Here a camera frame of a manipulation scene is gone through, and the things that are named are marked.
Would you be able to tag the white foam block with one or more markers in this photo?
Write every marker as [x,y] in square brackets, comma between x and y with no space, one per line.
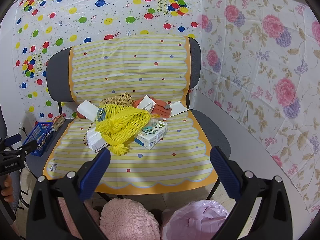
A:
[88,110]

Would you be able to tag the small white box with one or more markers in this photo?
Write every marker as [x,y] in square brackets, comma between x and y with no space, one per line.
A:
[146,104]

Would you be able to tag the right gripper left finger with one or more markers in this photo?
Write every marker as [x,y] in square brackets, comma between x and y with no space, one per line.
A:
[45,217]

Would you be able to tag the yellow striped chair cover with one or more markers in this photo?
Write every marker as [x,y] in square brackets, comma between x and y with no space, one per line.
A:
[157,66]

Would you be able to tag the floral pattern wall sheet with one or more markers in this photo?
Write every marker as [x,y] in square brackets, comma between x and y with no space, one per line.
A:
[260,64]

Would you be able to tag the orange knit glove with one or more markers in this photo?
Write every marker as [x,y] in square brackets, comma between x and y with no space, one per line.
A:
[161,108]

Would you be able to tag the white paper sheet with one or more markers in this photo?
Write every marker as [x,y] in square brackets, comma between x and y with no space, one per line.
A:
[177,108]

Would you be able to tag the white blue milk carton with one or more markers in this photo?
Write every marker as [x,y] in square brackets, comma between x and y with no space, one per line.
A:
[151,134]

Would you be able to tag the red apple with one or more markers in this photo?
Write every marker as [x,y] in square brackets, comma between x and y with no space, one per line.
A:
[80,115]

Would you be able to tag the pink fluffy cushion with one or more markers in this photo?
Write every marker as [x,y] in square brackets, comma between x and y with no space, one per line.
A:
[128,219]

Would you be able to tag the woven bamboo basket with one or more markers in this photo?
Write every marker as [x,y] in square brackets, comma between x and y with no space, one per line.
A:
[123,99]

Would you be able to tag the grey office chair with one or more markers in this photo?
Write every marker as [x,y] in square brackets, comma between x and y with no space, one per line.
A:
[69,149]

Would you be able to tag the person's left hand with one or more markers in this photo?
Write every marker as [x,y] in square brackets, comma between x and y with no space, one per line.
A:
[7,191]

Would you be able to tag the white folded carton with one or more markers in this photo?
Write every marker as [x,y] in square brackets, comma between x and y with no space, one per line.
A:
[95,141]

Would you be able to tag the blue plastic basket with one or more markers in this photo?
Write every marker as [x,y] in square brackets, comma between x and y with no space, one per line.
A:
[42,134]

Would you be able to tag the balloon pattern wall sheet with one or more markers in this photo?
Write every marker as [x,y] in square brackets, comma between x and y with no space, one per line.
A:
[43,28]

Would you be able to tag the yellow mesh net bag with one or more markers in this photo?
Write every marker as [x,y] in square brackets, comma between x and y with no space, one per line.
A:
[117,124]

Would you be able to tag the pink plastic trash bag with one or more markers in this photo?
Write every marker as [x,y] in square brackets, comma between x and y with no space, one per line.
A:
[196,220]

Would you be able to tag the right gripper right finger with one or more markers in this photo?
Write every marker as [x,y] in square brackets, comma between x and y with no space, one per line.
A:
[273,219]

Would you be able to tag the stack of books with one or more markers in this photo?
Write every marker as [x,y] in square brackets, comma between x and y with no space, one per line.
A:
[57,122]

